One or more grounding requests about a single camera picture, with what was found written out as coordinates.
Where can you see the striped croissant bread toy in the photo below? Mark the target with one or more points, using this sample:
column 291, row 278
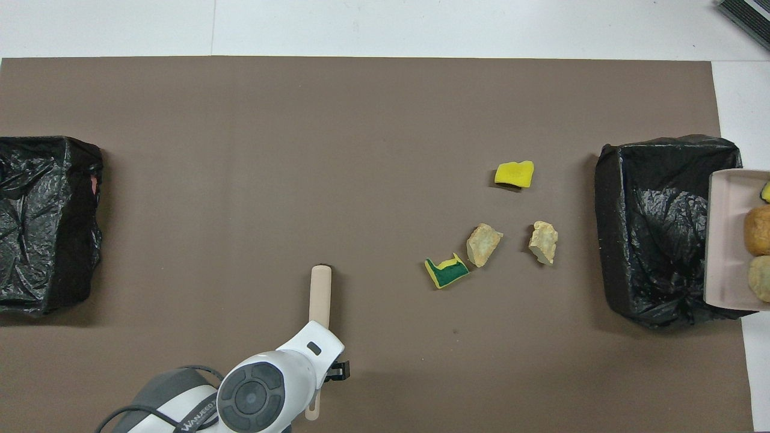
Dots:
column 761, row 279

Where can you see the plain yellow sponge piece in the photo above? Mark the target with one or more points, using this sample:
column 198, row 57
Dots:
column 514, row 174

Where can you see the black bag lined bin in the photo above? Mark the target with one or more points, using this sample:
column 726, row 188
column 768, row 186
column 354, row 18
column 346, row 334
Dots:
column 649, row 228
column 36, row 240

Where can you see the brown paper table mat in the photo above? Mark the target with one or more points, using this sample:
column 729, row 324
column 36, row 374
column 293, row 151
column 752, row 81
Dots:
column 385, row 96

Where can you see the beige plastic dustpan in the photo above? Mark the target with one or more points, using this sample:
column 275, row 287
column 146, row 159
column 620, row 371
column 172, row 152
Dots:
column 728, row 240

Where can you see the pale beige foam chunk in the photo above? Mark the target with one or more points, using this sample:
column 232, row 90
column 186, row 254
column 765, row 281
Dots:
column 483, row 244
column 543, row 242

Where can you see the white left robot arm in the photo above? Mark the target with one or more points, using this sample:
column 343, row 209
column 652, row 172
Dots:
column 283, row 373

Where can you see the dark ribbed grille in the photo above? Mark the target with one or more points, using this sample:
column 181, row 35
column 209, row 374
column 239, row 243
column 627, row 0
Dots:
column 749, row 21

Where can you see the green and yellow sponge scrap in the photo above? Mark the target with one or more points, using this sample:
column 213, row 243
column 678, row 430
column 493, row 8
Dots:
column 446, row 273

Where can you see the yellow sponge with green edge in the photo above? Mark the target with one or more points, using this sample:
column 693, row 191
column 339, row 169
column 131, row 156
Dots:
column 766, row 191

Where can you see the brown bread roll toy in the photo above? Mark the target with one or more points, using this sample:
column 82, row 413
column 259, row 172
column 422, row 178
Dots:
column 759, row 231

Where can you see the beige brush with black bristles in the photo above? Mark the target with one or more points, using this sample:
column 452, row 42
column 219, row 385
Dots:
column 320, row 288

